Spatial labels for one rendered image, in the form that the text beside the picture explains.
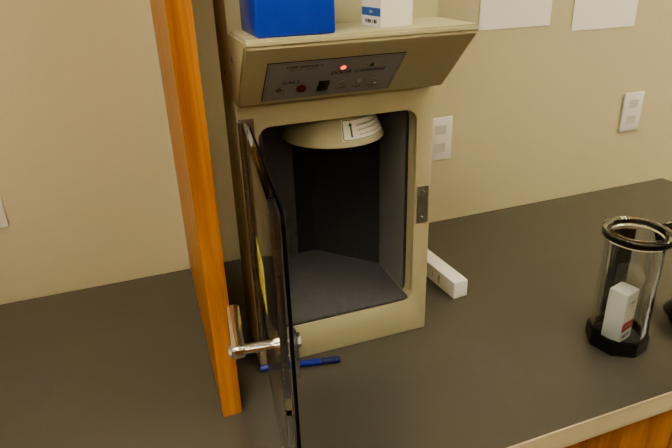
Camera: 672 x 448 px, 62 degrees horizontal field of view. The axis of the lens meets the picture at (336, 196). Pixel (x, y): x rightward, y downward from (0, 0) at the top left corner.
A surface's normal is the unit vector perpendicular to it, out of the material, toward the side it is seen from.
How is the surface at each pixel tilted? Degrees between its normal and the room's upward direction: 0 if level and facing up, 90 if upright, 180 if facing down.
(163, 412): 0
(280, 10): 90
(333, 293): 0
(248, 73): 135
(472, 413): 0
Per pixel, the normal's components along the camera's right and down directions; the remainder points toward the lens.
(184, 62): 0.33, 0.37
